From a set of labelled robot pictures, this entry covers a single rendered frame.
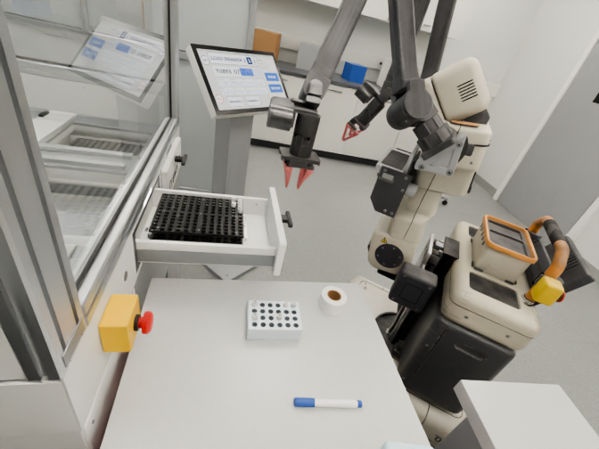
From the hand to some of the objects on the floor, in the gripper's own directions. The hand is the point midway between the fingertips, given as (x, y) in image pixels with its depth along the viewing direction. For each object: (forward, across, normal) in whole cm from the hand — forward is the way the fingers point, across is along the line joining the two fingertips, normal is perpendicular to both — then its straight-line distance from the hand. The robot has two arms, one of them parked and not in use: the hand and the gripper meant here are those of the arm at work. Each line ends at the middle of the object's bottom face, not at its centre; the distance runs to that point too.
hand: (292, 184), depth 85 cm
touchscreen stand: (+100, -8, +92) cm, 136 cm away
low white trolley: (+100, -4, -44) cm, 109 cm away
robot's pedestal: (+99, +53, -59) cm, 127 cm away
